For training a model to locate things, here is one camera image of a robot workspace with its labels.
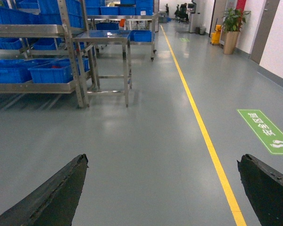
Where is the stainless steel side table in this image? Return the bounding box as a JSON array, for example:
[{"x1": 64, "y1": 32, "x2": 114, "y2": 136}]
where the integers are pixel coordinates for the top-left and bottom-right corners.
[{"x1": 73, "y1": 30, "x2": 132, "y2": 107}]

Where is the tall potted plant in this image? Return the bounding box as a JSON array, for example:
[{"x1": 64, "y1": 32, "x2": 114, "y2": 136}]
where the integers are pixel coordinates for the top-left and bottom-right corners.
[{"x1": 223, "y1": 8, "x2": 250, "y2": 55}]

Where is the black office chair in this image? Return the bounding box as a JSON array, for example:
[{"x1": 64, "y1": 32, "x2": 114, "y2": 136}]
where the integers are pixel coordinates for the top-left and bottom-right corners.
[{"x1": 174, "y1": 3, "x2": 189, "y2": 23}]

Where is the steel cart with bins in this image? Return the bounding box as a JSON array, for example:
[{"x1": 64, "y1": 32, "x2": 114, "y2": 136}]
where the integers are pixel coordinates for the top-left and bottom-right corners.
[{"x1": 86, "y1": 0, "x2": 159, "y2": 61}]

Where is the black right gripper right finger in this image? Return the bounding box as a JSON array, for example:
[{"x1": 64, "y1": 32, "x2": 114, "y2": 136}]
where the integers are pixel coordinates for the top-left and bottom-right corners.
[{"x1": 237, "y1": 154, "x2": 283, "y2": 226}]

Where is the green floor sign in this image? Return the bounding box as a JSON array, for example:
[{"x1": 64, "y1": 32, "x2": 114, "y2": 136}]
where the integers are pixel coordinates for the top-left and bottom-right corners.
[{"x1": 237, "y1": 109, "x2": 283, "y2": 155}]

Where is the steel shelf rack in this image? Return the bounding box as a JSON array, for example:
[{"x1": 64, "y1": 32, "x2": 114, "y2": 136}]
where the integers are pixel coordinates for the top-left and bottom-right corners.
[{"x1": 0, "y1": 0, "x2": 94, "y2": 108}]

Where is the blue bin with red wrap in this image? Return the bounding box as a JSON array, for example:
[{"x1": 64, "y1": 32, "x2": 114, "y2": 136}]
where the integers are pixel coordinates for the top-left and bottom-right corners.
[{"x1": 28, "y1": 58, "x2": 90, "y2": 84}]

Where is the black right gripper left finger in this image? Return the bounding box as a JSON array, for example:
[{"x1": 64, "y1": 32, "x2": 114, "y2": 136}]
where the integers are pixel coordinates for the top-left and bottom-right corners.
[{"x1": 0, "y1": 154, "x2": 88, "y2": 226}]

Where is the blue bin bottom shelf left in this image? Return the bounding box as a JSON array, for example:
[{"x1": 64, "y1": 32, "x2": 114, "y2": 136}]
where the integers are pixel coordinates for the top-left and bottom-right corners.
[{"x1": 0, "y1": 60, "x2": 38, "y2": 84}]

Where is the yellow mop bucket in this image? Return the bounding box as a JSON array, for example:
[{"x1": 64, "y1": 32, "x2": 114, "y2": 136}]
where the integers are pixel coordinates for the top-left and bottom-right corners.
[{"x1": 210, "y1": 25, "x2": 222, "y2": 45}]

